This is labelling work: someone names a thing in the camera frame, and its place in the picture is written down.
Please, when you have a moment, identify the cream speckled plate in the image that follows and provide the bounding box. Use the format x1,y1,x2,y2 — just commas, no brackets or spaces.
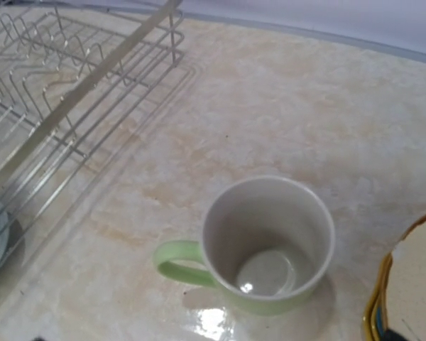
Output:
382,218,426,340

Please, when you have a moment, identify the blue dotted plate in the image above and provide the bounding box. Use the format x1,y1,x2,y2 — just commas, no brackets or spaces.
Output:
370,303,384,340

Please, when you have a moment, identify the metal wire dish rack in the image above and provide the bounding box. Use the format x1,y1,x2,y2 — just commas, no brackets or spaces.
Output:
0,0,200,306

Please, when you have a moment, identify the green ceramic mug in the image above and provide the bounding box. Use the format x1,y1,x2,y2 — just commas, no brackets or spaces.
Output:
153,175,336,315

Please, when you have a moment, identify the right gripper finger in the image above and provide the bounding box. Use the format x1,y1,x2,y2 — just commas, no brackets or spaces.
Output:
381,329,409,341

